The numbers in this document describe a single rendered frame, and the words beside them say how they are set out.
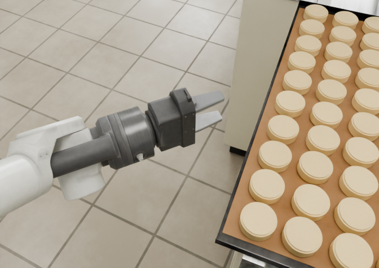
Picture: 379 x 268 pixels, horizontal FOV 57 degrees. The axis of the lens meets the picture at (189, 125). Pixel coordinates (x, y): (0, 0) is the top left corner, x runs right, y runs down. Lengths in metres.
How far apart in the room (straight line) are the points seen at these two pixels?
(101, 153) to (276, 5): 0.71
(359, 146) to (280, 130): 0.12
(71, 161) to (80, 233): 1.03
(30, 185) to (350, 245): 0.41
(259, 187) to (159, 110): 0.19
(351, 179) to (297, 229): 0.12
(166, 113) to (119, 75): 1.47
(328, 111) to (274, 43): 0.53
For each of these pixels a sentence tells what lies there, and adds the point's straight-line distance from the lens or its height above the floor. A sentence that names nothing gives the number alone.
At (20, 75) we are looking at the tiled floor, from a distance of 2.19.
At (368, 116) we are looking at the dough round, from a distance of 0.65.
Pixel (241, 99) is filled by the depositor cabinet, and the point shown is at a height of 0.40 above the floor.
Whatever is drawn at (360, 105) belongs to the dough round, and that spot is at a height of 0.92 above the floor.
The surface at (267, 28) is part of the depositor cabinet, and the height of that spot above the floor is 0.73.
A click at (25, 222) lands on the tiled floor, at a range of 1.63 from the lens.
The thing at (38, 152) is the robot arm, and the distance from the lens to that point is 0.49.
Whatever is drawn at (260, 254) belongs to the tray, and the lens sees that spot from 0.50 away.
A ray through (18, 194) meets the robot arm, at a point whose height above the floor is 0.99.
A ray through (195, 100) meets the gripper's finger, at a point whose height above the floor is 0.94.
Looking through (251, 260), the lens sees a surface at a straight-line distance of 0.49.
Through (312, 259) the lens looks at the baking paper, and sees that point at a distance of 0.52.
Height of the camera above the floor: 1.37
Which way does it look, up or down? 52 degrees down
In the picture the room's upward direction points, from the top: straight up
